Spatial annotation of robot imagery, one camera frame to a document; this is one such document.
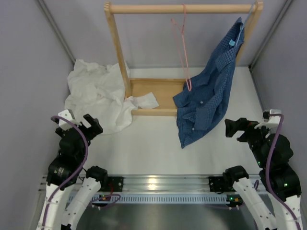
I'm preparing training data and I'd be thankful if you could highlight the blue checked shirt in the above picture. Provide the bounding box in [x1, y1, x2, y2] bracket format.
[173, 18, 244, 148]

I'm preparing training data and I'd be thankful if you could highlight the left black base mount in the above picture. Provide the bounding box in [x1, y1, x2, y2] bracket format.
[106, 176, 124, 193]

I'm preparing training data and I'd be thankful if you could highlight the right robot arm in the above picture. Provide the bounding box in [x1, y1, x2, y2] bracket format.
[223, 112, 303, 230]

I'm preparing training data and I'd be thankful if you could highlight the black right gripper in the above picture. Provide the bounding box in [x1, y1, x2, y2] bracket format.
[224, 117, 273, 168]

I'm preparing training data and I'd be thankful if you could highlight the wooden clothes rack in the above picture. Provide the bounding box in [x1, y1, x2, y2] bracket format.
[104, 0, 264, 116]

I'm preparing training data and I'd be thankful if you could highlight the aluminium mounting rail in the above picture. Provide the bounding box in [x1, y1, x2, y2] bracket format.
[39, 174, 264, 192]

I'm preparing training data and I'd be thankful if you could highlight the white shirt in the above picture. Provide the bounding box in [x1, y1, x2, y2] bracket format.
[64, 59, 159, 135]

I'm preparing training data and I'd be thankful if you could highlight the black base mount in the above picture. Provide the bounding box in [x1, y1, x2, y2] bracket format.
[106, 176, 124, 193]
[208, 176, 227, 194]

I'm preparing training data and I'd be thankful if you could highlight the pink wire hanger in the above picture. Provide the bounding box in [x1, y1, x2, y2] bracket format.
[171, 3, 192, 92]

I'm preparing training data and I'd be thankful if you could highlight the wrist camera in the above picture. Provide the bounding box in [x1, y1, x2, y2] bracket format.
[58, 109, 81, 130]
[254, 109, 282, 129]

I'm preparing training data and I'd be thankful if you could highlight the slotted grey cable duct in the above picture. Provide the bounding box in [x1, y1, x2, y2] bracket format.
[92, 194, 230, 205]

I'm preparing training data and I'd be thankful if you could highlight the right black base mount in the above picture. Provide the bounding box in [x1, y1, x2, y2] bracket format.
[208, 176, 227, 194]

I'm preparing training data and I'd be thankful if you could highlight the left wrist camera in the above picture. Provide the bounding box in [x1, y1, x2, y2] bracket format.
[58, 109, 81, 130]

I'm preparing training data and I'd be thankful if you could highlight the light blue hanger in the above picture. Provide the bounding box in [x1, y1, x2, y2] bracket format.
[235, 3, 254, 46]

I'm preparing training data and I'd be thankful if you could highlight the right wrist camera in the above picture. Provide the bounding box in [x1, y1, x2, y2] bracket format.
[254, 109, 282, 129]

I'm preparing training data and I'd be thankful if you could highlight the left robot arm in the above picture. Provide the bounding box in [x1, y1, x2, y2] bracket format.
[37, 109, 108, 230]

